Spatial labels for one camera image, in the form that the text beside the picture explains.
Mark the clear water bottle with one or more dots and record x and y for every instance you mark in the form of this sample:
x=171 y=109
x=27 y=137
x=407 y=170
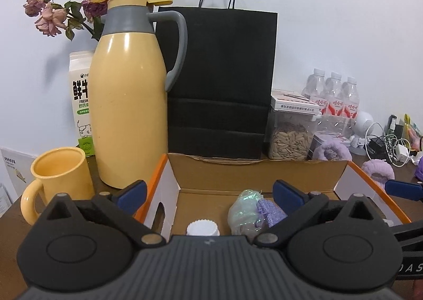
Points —
x=351 y=96
x=314 y=87
x=333 y=92

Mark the black paper bag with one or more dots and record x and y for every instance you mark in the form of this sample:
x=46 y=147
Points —
x=224 y=82

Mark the small white fan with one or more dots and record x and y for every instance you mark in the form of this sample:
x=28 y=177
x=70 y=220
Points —
x=363 y=123

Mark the purple knitted pouch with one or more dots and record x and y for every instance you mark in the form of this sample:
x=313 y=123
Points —
x=272 y=214

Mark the orange-edged cardboard box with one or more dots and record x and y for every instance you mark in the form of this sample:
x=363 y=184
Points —
x=205 y=207

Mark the yellow mug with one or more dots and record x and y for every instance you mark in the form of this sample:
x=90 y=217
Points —
x=62 y=181

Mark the white bottle cap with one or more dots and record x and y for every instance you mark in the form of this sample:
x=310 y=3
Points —
x=202 y=229

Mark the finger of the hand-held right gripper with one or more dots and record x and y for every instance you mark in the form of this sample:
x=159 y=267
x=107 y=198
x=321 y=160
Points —
x=401 y=189
x=408 y=230

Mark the small black device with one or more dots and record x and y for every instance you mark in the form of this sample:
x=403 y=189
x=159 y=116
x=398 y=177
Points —
x=392 y=123

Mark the white milk carton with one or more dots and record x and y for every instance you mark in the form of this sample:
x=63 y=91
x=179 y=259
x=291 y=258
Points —
x=81 y=101

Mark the yellow thermos jug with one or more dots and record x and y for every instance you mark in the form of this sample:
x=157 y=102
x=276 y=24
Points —
x=129 y=105

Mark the black power adapter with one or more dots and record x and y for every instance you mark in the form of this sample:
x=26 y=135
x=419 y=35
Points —
x=376 y=145

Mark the white paper box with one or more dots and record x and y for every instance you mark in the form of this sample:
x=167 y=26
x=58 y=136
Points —
x=4 y=197

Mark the white desk calendar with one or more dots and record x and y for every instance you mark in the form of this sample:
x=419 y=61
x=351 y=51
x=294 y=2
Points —
x=16 y=168

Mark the clear seed container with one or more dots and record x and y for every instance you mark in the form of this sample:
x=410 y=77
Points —
x=290 y=141

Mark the iridescent plastic wrap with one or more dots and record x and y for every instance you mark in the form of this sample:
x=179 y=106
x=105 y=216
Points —
x=243 y=217

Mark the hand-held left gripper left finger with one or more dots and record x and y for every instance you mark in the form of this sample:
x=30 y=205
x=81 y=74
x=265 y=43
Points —
x=133 y=195

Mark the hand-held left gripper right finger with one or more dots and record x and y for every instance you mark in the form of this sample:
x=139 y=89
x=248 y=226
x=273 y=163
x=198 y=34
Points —
x=287 y=196

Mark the purple fluffy headband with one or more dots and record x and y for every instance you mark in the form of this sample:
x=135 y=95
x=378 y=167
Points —
x=330 y=148
x=376 y=168

